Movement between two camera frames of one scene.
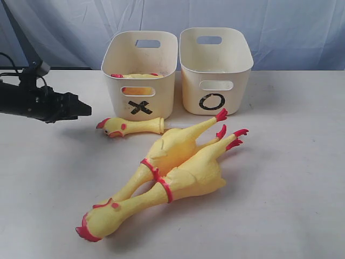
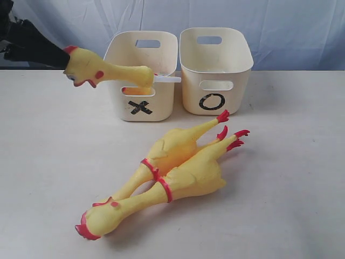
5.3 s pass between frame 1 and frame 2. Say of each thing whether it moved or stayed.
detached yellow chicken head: moved
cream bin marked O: stayed
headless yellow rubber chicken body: stayed
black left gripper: moved
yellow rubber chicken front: stayed
